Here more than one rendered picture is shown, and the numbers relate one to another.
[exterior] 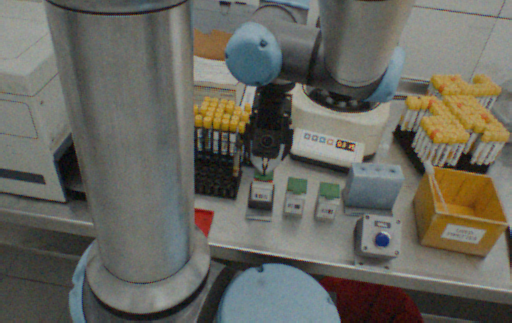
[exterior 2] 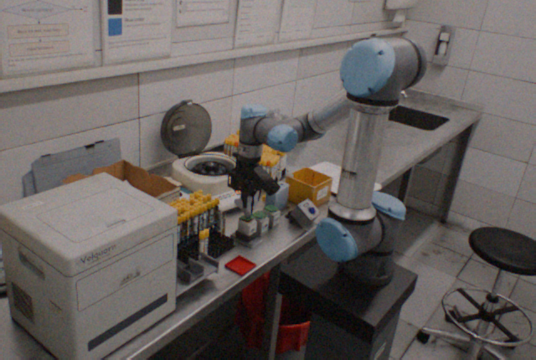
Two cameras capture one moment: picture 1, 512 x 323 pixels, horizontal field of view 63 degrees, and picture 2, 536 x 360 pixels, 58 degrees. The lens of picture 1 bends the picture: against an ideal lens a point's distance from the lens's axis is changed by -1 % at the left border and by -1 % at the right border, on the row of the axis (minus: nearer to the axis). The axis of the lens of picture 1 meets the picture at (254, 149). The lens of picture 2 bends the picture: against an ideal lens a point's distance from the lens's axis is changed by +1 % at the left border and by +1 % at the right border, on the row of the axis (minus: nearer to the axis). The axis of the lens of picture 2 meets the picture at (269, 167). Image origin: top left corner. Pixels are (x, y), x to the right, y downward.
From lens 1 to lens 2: 1.13 m
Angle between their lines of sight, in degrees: 53
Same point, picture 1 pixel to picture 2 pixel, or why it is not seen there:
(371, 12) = not seen: hidden behind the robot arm
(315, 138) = (224, 196)
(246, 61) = (289, 141)
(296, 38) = (295, 124)
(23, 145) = (162, 273)
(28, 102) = (174, 231)
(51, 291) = not seen: outside the picture
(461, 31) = (219, 110)
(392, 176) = (285, 186)
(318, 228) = (278, 230)
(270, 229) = (266, 244)
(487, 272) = not seen: hidden behind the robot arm
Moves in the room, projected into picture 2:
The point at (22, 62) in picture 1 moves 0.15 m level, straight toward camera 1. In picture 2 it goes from (162, 207) to (228, 212)
